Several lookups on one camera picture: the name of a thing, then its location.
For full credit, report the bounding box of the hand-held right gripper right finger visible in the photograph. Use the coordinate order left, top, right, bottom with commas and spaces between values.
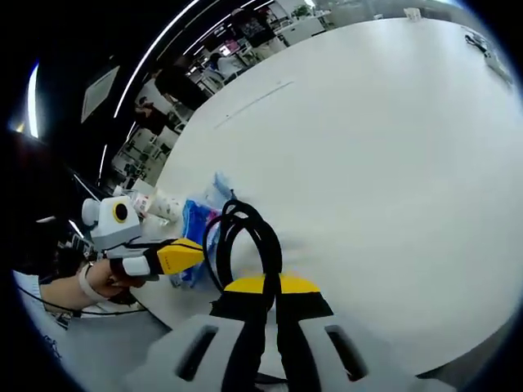
275, 271, 414, 392

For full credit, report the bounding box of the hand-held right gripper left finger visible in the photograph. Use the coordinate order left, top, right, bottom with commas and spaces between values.
136, 274, 270, 392

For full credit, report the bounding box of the clear plastic wrapper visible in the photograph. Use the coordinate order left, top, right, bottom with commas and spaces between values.
140, 212, 181, 238

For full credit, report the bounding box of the white paper cup green print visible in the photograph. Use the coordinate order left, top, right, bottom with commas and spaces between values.
146, 191, 184, 224

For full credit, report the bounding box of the light blue packet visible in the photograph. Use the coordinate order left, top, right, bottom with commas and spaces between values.
169, 170, 247, 290

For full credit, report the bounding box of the black cable coil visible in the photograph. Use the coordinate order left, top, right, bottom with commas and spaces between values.
202, 198, 284, 323

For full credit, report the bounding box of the person's left hand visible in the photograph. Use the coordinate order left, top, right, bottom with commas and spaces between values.
90, 258, 147, 305

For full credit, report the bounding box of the long ceiling light strip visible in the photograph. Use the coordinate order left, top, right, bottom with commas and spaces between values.
117, 0, 214, 120
27, 62, 41, 139

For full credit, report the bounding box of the white table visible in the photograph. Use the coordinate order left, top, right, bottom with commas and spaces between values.
132, 16, 519, 380

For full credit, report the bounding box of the white cabinet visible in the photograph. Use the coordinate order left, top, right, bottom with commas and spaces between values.
280, 15, 329, 47

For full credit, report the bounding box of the small black device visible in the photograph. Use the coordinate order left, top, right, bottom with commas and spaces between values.
464, 33, 492, 57

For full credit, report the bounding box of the white wrist strap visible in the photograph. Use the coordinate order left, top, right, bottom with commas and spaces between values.
78, 261, 100, 305

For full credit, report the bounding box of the thin black cable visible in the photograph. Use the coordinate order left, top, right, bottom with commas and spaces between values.
15, 280, 149, 316

